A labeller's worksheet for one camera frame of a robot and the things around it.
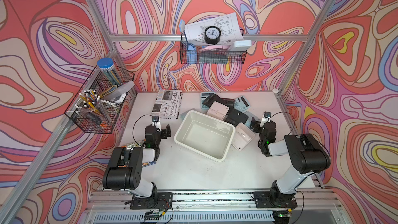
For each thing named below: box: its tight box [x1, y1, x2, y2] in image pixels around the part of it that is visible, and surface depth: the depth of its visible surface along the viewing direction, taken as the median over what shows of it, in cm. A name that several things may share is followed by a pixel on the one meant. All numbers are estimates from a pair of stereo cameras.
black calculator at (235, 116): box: [222, 107, 249, 128], surface depth 100 cm
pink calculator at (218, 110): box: [206, 101, 230, 121], surface depth 103 cm
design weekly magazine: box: [151, 89, 183, 120], surface depth 110 cm
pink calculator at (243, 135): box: [231, 122, 256, 152], surface depth 93 cm
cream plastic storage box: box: [174, 109, 236, 163], surface depth 94 cm
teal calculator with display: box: [233, 95, 251, 112], surface depth 110 cm
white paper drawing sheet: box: [184, 12, 245, 46], surface depth 84 cm
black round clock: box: [204, 25, 222, 45], surface depth 80 cm
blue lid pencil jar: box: [96, 57, 123, 87], surface depth 74 cm
